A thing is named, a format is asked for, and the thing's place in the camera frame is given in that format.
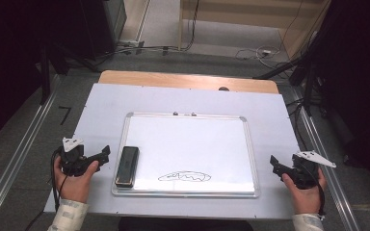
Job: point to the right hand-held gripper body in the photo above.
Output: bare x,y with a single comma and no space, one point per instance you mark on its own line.
303,174

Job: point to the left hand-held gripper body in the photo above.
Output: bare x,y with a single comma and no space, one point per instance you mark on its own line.
72,157

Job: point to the black whiteboard eraser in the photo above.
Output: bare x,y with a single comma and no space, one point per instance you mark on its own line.
127,166

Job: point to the person's right hand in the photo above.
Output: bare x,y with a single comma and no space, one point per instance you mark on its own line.
306,200

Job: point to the person's left hand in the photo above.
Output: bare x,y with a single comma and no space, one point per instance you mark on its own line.
75,187

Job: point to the black metal stand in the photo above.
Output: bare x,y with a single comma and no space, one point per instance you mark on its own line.
46,77

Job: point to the silver-framed whiteboard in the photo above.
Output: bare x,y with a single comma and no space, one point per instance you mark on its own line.
189,150

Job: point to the black tripod stand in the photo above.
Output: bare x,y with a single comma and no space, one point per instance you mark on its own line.
308,83

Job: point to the wooden table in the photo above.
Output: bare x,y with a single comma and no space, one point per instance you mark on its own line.
173,79

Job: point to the person's dark clothing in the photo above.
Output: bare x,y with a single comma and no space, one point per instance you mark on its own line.
186,225

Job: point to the power strip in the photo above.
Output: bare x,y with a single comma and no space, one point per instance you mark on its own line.
130,43

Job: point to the dark cabinet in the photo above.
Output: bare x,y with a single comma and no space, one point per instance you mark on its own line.
106,25

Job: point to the wooden shelf unit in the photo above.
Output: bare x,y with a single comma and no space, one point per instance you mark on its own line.
237,11

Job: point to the aluminium floor rail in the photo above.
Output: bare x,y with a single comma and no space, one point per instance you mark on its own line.
330,179
19,150

